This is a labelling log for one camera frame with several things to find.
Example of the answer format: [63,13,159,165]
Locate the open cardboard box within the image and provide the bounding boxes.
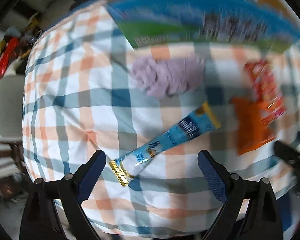
[107,0,300,53]

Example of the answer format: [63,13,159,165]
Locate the orange snack packet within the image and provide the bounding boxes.
[231,98,275,155]

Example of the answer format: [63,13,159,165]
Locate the purple plush cloth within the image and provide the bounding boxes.
[130,55,205,99]

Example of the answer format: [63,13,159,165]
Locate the red plastic bag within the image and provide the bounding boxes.
[0,37,20,79]

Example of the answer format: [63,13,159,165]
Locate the blue stick sachet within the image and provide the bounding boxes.
[109,102,221,186]

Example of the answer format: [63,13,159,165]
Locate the red snack packet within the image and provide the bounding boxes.
[244,60,287,125]

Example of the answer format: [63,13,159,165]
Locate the checkered plaid blanket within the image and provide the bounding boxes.
[23,0,294,238]

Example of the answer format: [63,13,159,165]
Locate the grey chair left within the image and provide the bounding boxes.
[0,75,25,138]

